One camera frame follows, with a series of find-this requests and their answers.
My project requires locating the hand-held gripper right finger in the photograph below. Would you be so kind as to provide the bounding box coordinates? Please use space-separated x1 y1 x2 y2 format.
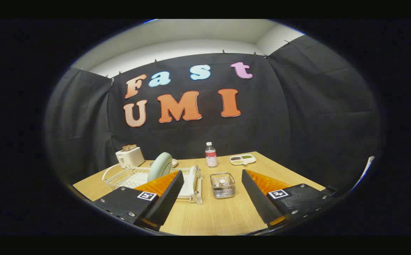
241 169 338 229

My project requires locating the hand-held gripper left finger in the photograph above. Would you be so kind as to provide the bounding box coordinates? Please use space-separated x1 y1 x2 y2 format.
93 170 184 232

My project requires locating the light green plate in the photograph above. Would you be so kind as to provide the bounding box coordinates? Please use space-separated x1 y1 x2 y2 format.
147 152 173 183

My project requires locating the metal wire basket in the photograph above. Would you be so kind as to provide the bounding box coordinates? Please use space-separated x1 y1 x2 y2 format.
210 172 236 199

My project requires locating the white wire dish rack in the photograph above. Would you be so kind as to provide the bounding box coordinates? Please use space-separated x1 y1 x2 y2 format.
102 164 203 205

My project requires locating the small plate with brown food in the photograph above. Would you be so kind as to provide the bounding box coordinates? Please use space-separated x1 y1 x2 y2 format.
149 158 178 168

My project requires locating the white divided snack tray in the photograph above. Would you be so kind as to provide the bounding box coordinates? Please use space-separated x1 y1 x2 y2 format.
229 154 256 166

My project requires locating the white toaster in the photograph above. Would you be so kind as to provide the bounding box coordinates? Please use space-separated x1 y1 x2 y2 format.
115 144 145 169

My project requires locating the clear plastic water bottle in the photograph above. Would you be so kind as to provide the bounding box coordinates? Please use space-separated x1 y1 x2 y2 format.
205 142 218 168

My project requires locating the black backdrop cloth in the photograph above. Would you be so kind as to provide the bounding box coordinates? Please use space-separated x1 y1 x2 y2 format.
44 34 381 199

